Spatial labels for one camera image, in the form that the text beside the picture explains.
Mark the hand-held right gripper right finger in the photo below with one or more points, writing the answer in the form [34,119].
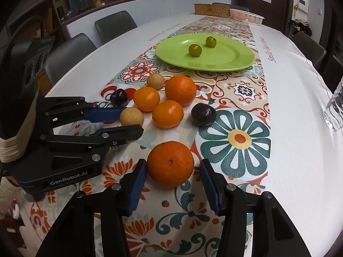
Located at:
[211,190]

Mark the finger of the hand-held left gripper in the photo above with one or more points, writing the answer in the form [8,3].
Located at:
[126,133]
[104,114]

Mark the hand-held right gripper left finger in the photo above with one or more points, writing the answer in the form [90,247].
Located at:
[135,190]

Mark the tan round longan fruit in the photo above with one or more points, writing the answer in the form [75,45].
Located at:
[131,116]
[155,81]

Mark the dark purple plum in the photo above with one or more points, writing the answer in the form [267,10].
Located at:
[119,97]
[203,114]

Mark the small mandarin orange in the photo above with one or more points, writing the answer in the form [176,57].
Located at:
[168,114]
[146,99]

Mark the very large orange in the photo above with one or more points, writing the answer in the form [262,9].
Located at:
[170,164]

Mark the medium orange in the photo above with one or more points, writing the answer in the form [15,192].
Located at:
[181,90]

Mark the green round plate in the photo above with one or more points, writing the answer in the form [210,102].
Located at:
[174,53]

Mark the person's left forearm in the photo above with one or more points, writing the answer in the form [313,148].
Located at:
[25,128]

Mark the grey dining chair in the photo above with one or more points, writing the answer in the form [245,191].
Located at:
[308,46]
[115,25]
[71,56]
[238,7]

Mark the black thermos flask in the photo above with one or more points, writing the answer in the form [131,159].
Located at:
[61,14]

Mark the yellow squeeze bottle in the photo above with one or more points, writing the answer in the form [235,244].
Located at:
[99,2]

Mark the small green plum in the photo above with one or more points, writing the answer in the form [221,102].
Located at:
[195,50]
[211,42]

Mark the white counter cabinet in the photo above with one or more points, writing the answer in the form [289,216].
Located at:
[160,8]

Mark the printed white tablecloth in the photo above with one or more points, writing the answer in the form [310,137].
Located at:
[294,99]

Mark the person's beige sweater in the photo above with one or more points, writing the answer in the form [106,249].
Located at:
[6,192]

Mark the clear plastic water bottle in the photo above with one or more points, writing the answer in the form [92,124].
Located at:
[335,107]

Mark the woven rattan box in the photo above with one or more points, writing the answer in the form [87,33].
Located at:
[211,9]

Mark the heap of mandarins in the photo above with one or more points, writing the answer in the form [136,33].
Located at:
[241,14]

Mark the white plastic basket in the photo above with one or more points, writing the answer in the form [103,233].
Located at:
[257,20]

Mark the dark hanging bags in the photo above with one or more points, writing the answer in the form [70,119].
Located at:
[302,26]

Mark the dark wooden door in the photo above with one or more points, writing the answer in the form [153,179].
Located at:
[281,5]

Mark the white wall intercom panel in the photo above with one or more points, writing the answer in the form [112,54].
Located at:
[303,5]

